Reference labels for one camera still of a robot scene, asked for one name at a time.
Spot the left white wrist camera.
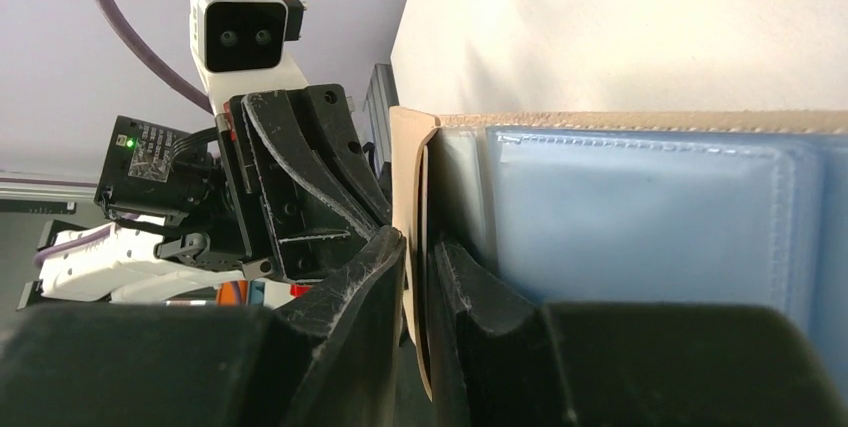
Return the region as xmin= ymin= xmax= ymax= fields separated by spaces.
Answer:
xmin=189 ymin=0 xmax=308 ymax=116

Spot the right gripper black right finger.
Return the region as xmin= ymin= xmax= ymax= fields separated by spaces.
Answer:
xmin=427 ymin=239 xmax=847 ymax=426

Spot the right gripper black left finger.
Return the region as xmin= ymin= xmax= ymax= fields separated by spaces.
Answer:
xmin=1 ymin=227 xmax=406 ymax=426

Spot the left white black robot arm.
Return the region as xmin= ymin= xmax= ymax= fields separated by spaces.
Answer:
xmin=21 ymin=84 xmax=390 ymax=306

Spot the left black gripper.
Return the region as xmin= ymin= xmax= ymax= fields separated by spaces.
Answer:
xmin=94 ymin=84 xmax=391 ymax=282

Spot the beige card holder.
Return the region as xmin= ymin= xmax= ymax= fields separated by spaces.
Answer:
xmin=389 ymin=107 xmax=847 ymax=393

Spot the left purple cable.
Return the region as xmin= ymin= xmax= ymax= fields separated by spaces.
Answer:
xmin=33 ymin=0 xmax=270 ymax=266

